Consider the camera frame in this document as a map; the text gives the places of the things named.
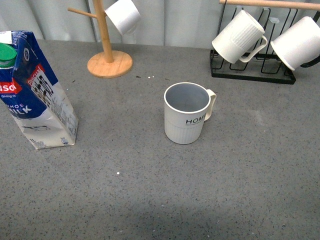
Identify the cream HOME mug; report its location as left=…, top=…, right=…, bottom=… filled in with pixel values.
left=163, top=82, right=217, bottom=145

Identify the blue white milk carton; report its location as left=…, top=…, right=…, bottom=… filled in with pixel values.
left=0, top=30, right=78, bottom=150

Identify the wooden mug tree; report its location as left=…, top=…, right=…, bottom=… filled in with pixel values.
left=67, top=0, right=133, bottom=79

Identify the white mug on tree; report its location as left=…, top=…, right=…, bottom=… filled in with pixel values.
left=104, top=0, right=141, bottom=35

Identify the cream ribbed hanging mug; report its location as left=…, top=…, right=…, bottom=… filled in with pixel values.
left=212, top=10, right=268, bottom=64

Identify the black wire mug rack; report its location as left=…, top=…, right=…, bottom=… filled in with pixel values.
left=209, top=0, right=320, bottom=85

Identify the white mug black handle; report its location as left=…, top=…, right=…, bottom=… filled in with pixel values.
left=270, top=16, right=320, bottom=71

